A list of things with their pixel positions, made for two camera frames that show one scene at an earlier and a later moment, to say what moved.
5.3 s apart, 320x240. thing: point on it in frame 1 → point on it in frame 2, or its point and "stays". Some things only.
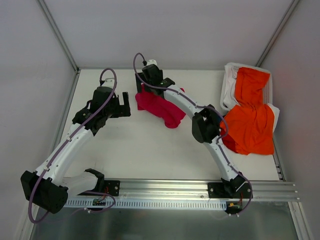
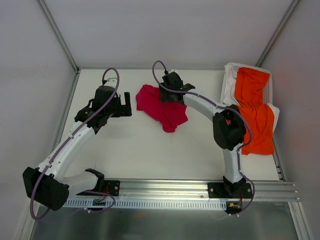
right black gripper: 139,81 → 171,94
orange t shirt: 251,121 stays
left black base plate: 110,187 stays
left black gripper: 119,107 stays
